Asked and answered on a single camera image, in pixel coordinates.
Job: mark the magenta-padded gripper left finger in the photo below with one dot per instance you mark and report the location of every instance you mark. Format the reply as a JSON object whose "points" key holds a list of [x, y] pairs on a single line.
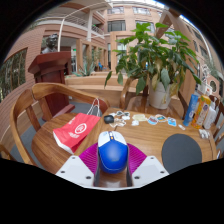
{"points": [[75, 170]]}

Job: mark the small black key fob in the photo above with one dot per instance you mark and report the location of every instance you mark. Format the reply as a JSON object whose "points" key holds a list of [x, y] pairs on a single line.
{"points": [[108, 119]]}

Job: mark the clear packet with white items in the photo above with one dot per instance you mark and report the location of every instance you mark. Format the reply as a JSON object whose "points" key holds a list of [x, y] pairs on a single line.
{"points": [[204, 134]]}

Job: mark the pale yellow sticker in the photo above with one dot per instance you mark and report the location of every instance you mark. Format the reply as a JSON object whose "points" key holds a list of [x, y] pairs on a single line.
{"points": [[139, 117]]}

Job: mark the yellow liquid soap bottle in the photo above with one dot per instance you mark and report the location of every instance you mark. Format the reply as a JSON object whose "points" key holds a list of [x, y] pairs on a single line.
{"points": [[201, 111]]}

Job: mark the blue squeeze tube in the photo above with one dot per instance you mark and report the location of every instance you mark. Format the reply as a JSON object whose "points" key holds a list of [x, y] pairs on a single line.
{"points": [[191, 110]]}

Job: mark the dark grey round mouse pad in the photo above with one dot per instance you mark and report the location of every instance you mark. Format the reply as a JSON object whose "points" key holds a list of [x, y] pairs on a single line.
{"points": [[181, 153]]}

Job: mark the dark red wooden lectern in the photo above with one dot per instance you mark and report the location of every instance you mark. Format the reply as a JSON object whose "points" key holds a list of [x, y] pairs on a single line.
{"points": [[51, 73]]}

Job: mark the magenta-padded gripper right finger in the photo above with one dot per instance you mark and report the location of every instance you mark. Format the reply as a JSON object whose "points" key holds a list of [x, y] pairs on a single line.
{"points": [[150, 170]]}

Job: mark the green plant in white pot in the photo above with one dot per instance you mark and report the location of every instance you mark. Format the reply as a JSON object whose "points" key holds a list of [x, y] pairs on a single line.
{"points": [[156, 56]]}

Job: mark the blue sticker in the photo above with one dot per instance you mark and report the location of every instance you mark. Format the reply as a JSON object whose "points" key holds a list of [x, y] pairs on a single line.
{"points": [[172, 122]]}

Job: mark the red paper shopping bag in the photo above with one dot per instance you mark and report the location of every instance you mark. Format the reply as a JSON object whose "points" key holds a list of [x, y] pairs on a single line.
{"points": [[75, 131]]}

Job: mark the white pump bottle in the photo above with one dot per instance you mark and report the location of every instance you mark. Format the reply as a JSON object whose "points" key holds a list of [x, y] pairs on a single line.
{"points": [[210, 116]]}

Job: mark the spiky green agave plant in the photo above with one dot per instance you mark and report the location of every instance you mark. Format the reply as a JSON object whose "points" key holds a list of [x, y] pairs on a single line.
{"points": [[87, 68]]}

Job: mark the round blue-rimmed sticker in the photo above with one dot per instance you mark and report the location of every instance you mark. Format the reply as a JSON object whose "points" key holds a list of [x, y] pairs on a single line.
{"points": [[152, 120]]}

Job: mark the dark bust statue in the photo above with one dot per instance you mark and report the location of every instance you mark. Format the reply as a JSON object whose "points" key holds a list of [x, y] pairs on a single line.
{"points": [[50, 43]]}

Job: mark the blue and white computer mouse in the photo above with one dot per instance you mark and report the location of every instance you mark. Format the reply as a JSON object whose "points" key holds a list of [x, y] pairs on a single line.
{"points": [[113, 155]]}

